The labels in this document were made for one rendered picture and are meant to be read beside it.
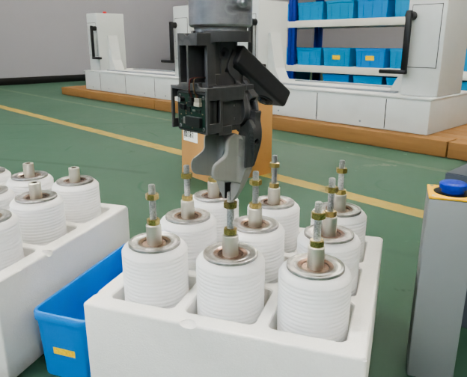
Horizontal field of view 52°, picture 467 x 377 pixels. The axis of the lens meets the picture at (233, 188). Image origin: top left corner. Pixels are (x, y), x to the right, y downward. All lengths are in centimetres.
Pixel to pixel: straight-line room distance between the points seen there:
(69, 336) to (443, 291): 59
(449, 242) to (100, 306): 52
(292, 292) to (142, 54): 743
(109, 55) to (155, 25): 311
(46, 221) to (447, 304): 70
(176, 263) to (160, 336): 10
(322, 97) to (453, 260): 223
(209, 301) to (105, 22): 455
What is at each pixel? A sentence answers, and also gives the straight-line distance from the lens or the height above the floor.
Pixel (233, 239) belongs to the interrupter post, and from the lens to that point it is 65.
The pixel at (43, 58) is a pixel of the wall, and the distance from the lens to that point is 719.
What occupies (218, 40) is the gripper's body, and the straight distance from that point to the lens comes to 57.
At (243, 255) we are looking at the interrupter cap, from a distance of 67.
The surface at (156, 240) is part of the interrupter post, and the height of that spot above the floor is 26.
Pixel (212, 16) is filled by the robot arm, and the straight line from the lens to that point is 57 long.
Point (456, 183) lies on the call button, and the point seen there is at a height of 33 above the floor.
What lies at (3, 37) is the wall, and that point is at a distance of 701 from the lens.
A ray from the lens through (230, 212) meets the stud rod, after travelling 64.
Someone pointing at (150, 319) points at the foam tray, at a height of 18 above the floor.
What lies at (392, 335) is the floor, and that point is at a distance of 100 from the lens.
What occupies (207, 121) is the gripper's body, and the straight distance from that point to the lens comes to 55.
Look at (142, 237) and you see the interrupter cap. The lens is 73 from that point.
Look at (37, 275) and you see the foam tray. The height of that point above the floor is 15.
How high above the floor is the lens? 53
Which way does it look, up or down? 17 degrees down
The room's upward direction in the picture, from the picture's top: straight up
